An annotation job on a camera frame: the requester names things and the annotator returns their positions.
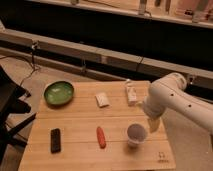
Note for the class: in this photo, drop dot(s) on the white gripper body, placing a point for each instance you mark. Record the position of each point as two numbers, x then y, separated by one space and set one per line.
154 124

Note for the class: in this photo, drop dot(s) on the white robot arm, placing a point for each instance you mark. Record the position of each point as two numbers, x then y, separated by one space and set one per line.
168 92

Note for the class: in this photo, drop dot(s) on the white plastic bottle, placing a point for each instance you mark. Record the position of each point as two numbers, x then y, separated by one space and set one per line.
131 93

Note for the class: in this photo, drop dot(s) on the red carrot toy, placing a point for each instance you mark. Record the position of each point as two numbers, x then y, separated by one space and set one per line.
101 137

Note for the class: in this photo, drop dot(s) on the black remote control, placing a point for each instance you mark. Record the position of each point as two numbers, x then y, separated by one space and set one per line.
55 140

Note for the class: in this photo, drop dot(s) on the green bowl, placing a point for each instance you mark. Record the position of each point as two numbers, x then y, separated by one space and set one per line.
59 93

